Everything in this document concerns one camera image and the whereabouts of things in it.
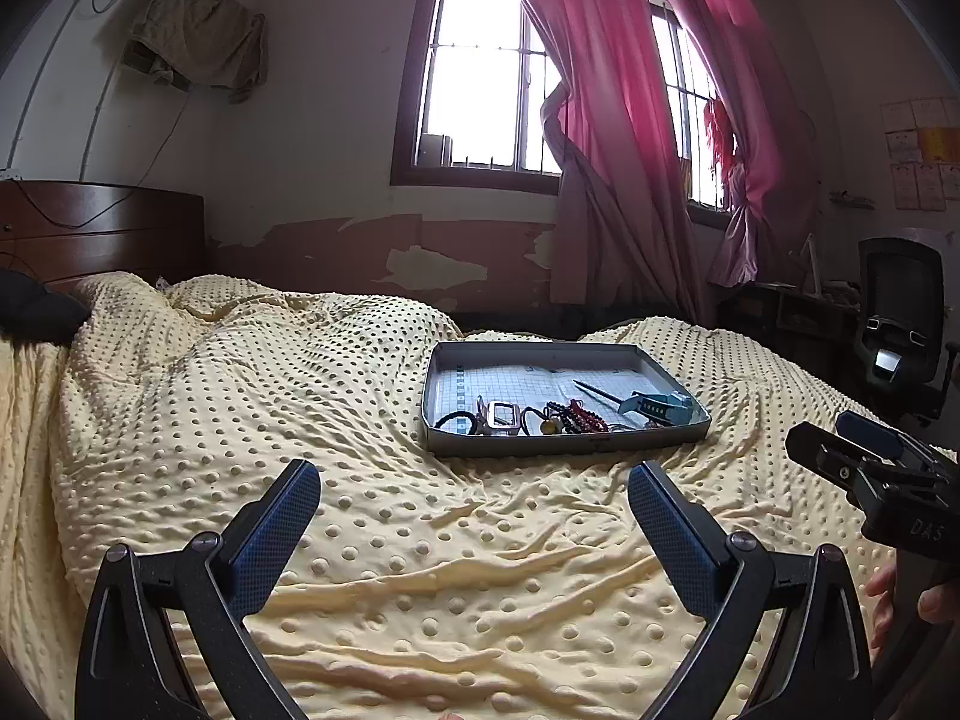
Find light blue smartwatch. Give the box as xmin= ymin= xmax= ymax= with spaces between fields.
xmin=619 ymin=392 xmax=695 ymax=426

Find red cord bracelet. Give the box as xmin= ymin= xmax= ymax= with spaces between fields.
xmin=566 ymin=398 xmax=610 ymax=434

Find black bead necklace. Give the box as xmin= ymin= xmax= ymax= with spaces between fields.
xmin=524 ymin=400 xmax=610 ymax=436

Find yellow bead cord pendant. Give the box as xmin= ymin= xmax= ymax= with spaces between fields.
xmin=539 ymin=401 xmax=571 ymax=436

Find mauve hair claw clip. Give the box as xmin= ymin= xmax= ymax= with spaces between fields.
xmin=477 ymin=397 xmax=524 ymax=437

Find black hair stick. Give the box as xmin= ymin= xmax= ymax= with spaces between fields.
xmin=573 ymin=380 xmax=623 ymax=406

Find dark cluttered desk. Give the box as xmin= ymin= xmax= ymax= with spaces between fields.
xmin=716 ymin=283 xmax=862 ymax=388

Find black office chair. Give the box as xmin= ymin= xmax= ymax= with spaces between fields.
xmin=854 ymin=236 xmax=958 ymax=426

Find tied pink curtain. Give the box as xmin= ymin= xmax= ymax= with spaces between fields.
xmin=669 ymin=0 xmax=818 ymax=288

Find grid paper sheet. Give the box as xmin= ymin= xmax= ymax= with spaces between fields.
xmin=423 ymin=364 xmax=683 ymax=436

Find cream dotted blanket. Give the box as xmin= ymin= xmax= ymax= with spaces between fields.
xmin=0 ymin=269 xmax=959 ymax=720

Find dark pillow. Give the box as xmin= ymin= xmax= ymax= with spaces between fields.
xmin=0 ymin=268 xmax=91 ymax=346

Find grey cardboard tray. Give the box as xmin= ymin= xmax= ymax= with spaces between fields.
xmin=421 ymin=341 xmax=711 ymax=458

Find barred window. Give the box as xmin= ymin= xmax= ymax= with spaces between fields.
xmin=391 ymin=0 xmax=560 ymax=195
xmin=649 ymin=0 xmax=740 ymax=231

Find dark wooden headboard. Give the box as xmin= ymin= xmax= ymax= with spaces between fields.
xmin=2 ymin=179 xmax=210 ymax=291

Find wall paper notes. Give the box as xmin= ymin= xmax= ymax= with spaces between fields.
xmin=880 ymin=96 xmax=960 ymax=211

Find cloth-covered wall unit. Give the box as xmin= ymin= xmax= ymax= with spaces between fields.
xmin=122 ymin=0 xmax=268 ymax=103

